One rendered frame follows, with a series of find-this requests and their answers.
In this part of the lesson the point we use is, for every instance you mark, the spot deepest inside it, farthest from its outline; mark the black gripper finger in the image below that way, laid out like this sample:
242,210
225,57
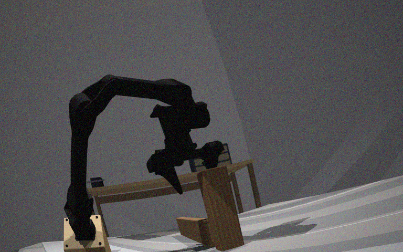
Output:
211,161
168,171

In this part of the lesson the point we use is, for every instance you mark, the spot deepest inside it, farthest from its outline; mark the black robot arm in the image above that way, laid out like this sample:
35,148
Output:
84,108

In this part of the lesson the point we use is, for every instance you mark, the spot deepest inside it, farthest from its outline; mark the brown wooden post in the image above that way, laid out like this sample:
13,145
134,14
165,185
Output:
220,207

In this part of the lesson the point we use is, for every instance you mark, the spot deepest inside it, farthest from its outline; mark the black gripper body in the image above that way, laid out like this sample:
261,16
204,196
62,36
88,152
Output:
181,145

